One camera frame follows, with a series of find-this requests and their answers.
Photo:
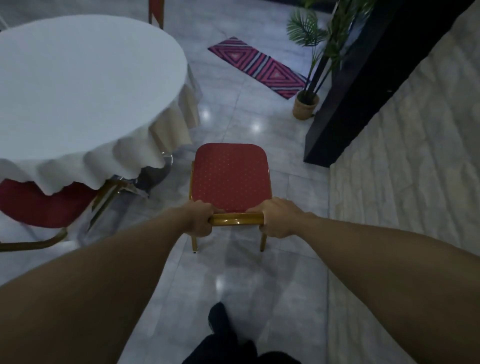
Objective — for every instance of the person's right hand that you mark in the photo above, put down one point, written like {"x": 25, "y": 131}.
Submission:
{"x": 279, "y": 217}

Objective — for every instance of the person's left hand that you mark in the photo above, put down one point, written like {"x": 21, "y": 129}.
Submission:
{"x": 197, "y": 219}

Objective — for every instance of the person's left fingers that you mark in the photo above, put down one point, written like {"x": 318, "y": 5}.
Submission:
{"x": 207, "y": 221}

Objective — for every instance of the person's right fingers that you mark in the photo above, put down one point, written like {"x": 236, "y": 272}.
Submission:
{"x": 262, "y": 215}

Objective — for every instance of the red gold-framed banquet chair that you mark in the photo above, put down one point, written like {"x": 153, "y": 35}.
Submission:
{"x": 230, "y": 178}
{"x": 41, "y": 210}
{"x": 156, "y": 11}

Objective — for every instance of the person's left forearm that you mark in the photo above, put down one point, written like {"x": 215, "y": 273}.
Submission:
{"x": 86, "y": 292}

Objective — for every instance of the person's right forearm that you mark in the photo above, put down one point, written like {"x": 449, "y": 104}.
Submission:
{"x": 397, "y": 285}

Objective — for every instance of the chrome table base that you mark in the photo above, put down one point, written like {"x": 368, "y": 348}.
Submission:
{"x": 152, "y": 176}

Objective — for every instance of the person's black trouser leg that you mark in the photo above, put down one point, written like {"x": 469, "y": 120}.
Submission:
{"x": 228, "y": 343}

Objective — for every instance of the pink striped patterned rug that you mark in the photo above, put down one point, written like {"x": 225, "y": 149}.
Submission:
{"x": 260, "y": 67}

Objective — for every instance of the white round tablecloth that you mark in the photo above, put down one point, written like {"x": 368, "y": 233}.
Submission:
{"x": 82, "y": 97}

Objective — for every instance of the potted green palm plant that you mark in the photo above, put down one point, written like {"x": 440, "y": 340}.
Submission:
{"x": 318, "y": 45}

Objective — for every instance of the black counter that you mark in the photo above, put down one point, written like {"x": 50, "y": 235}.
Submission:
{"x": 375, "y": 75}

